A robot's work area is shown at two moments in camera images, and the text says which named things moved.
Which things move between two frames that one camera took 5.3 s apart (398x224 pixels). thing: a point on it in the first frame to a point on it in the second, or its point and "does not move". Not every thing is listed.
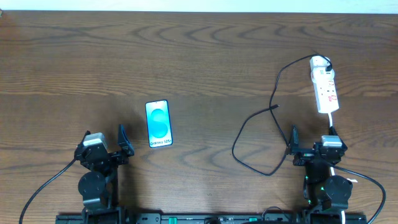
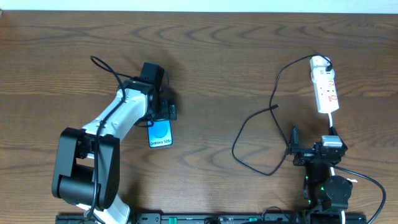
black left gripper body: (109, 156) to (169, 111)
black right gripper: (308, 151) does not move
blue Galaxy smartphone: (158, 123) does not move
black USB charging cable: (250, 117) does not move
